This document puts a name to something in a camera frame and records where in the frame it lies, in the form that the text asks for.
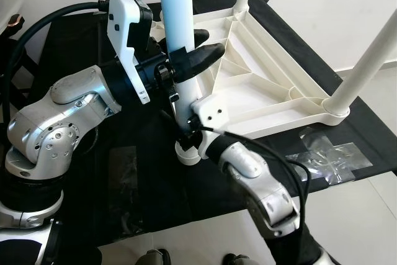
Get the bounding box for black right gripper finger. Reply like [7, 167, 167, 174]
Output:
[160, 109, 185, 135]

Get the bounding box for clear crumpled tape patch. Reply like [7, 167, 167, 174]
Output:
[287, 127, 373, 185]

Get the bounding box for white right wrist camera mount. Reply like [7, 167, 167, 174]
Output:
[189, 94, 231, 157]

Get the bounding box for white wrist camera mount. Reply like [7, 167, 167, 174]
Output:
[107, 0, 154, 106]
[189, 94, 231, 157]

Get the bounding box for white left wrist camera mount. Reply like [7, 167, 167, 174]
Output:
[107, 0, 154, 106]

